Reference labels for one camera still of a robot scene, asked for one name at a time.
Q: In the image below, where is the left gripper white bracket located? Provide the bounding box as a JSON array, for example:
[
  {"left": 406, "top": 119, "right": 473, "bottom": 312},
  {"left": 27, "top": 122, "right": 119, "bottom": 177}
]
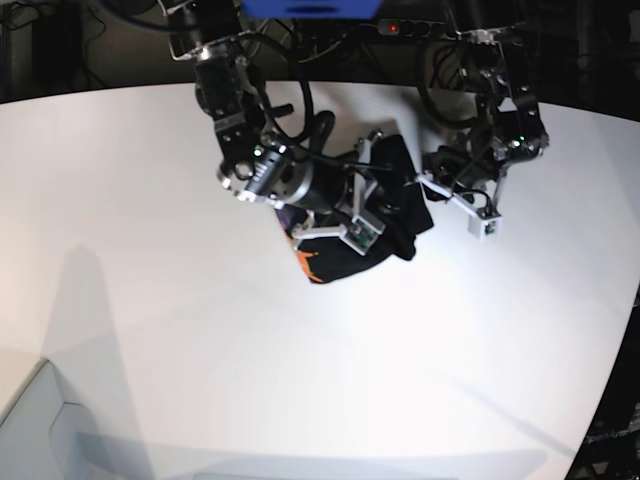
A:
[{"left": 404, "top": 145, "right": 510, "bottom": 241}]

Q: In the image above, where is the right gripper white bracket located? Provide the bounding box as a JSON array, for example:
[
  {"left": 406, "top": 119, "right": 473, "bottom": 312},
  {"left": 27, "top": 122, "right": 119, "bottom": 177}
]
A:
[{"left": 290, "top": 127, "right": 387, "bottom": 257}]

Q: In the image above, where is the black t-shirt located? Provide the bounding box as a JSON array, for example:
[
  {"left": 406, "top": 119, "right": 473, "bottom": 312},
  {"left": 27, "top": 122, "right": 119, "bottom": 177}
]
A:
[{"left": 272, "top": 130, "right": 434, "bottom": 284}]

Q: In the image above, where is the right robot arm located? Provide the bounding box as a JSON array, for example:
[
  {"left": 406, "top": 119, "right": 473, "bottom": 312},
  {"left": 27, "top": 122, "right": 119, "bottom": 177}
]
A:
[{"left": 160, "top": 1, "right": 385, "bottom": 256}]

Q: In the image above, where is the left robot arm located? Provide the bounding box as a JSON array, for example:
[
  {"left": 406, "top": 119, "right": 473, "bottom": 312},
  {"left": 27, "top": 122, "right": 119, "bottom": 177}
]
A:
[{"left": 414, "top": 1, "right": 549, "bottom": 240}]

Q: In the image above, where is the black power strip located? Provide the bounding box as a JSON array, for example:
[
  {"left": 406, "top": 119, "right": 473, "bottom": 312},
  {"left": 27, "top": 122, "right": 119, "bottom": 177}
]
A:
[{"left": 375, "top": 18, "right": 446, "bottom": 38}]

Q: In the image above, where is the blue box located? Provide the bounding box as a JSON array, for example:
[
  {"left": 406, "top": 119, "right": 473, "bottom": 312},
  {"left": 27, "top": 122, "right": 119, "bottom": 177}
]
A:
[{"left": 242, "top": 0, "right": 382, "bottom": 19}]

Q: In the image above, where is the black device on floor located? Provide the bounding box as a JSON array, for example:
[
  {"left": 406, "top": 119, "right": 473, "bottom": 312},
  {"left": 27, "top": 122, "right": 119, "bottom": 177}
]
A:
[{"left": 31, "top": 2, "right": 83, "bottom": 87}]

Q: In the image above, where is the white tray corner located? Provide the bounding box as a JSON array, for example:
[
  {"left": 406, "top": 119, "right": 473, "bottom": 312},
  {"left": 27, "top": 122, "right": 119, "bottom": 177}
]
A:
[{"left": 0, "top": 358, "right": 151, "bottom": 480}]

